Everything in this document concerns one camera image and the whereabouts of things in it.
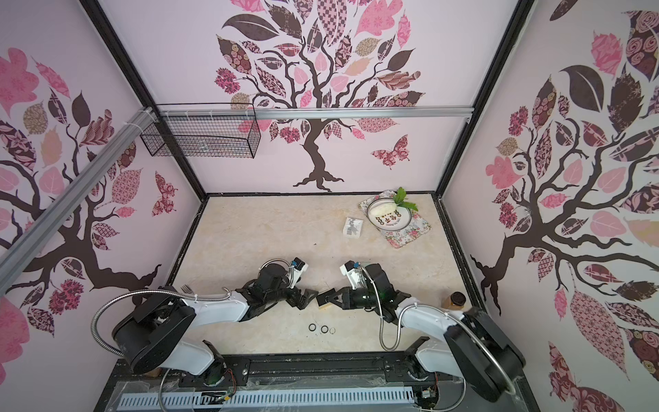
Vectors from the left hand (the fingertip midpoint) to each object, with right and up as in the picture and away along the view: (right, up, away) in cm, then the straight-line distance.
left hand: (309, 290), depth 88 cm
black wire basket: (-40, +59, +7) cm, 71 cm away
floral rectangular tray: (+44, +21, +19) cm, 52 cm away
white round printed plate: (+32, +27, +22) cm, 47 cm away
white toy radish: (+30, +30, +21) cm, 47 cm away
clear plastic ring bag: (+16, +22, +16) cm, 31 cm away
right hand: (+8, 0, -8) cm, 11 cm away
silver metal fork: (-44, 0, +2) cm, 44 cm away
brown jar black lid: (+47, 0, -10) cm, 48 cm away
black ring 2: (+5, -11, -7) cm, 13 cm away
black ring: (+1, -10, -6) cm, 12 cm away
